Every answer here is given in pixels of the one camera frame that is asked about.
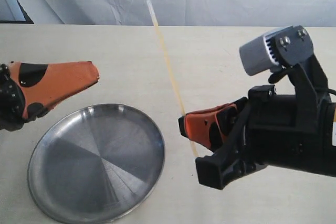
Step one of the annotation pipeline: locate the round stainless steel plate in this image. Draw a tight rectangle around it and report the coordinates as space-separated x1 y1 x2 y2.
27 103 165 223

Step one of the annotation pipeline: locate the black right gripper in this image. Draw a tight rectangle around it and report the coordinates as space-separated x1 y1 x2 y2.
195 85 335 190

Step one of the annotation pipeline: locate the black frame behind table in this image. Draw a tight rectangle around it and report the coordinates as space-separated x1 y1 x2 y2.
1 0 34 24

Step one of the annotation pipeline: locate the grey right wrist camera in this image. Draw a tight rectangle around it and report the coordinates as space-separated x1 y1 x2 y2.
239 25 313 76

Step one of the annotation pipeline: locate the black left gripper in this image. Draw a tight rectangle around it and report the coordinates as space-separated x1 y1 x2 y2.
1 61 99 131

